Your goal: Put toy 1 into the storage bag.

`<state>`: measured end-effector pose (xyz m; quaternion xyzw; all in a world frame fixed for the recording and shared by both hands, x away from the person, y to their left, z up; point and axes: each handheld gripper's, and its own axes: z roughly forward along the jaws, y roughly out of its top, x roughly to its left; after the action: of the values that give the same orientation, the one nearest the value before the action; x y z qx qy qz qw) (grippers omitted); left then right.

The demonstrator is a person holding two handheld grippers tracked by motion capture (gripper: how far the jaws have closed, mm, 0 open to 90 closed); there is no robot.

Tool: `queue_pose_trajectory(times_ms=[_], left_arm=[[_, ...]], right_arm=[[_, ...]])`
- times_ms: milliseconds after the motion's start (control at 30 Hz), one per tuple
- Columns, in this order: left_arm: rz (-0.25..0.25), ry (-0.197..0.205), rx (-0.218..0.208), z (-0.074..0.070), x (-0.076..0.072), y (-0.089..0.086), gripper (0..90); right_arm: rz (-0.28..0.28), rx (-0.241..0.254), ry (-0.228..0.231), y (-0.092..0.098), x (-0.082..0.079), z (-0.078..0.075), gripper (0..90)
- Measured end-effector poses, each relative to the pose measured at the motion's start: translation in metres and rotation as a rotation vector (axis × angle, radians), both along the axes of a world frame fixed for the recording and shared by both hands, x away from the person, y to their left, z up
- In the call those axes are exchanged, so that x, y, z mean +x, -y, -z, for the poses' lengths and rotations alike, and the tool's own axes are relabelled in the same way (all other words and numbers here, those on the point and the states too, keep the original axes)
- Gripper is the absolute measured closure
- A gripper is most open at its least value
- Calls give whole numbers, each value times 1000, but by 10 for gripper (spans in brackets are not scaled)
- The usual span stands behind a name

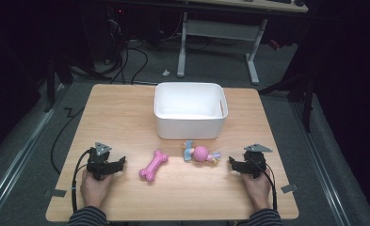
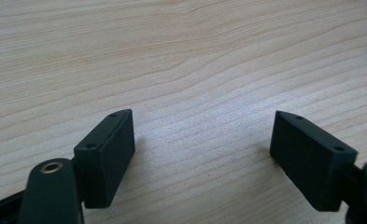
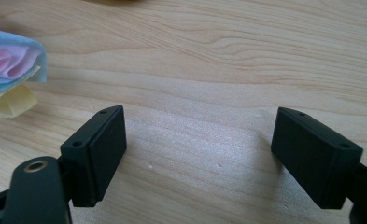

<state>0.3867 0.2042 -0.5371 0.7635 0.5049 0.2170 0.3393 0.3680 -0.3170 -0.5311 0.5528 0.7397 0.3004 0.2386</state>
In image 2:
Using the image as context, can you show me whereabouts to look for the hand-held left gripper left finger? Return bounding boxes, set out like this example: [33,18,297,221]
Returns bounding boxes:
[73,108,136,209]

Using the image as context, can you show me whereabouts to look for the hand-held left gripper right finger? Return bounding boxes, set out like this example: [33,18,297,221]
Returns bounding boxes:
[269,110,359,213]

